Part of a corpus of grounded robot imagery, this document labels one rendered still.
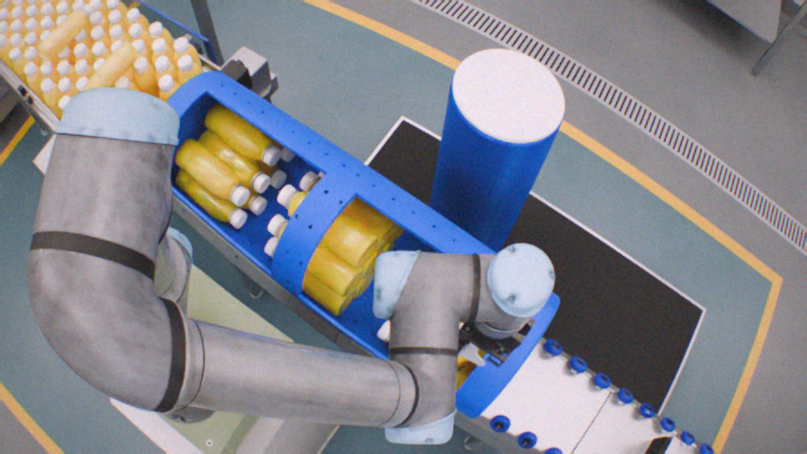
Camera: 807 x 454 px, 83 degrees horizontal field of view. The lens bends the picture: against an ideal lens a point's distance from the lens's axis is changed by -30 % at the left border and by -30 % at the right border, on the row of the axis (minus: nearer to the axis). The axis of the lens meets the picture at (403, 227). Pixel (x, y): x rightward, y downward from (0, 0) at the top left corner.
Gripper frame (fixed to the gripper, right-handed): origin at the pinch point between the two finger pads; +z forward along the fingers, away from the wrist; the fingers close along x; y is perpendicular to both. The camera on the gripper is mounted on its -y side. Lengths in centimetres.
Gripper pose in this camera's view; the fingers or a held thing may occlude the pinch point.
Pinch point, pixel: (464, 335)
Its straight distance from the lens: 99.7
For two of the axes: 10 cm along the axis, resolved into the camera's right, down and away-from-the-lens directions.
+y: 8.1, 5.5, -1.9
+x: 5.8, -7.4, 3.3
